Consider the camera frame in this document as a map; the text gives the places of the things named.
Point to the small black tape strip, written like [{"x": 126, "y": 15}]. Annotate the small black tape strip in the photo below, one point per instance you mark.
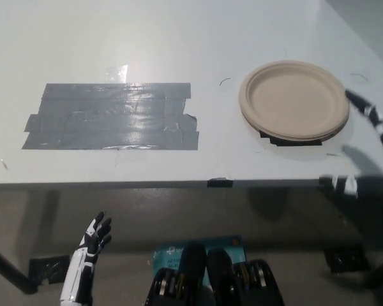
[{"x": 219, "y": 183}]

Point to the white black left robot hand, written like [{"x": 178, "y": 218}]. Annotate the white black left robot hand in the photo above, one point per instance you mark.
[{"x": 83, "y": 264}]

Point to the beige paper plate stack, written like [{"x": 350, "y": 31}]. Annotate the beige paper plate stack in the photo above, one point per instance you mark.
[{"x": 293, "y": 99}]

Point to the teal cardboard box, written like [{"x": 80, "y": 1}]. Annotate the teal cardboard box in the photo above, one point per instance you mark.
[{"x": 225, "y": 245}]

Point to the grey duct tape patch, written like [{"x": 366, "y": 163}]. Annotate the grey duct tape patch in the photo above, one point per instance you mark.
[{"x": 115, "y": 116}]

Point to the black floor tape patch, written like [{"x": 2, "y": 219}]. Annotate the black floor tape patch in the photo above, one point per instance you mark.
[
  {"x": 48, "y": 271},
  {"x": 346, "y": 259}
]

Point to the black table leg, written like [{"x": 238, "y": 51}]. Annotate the black table leg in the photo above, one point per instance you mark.
[{"x": 9, "y": 272}]

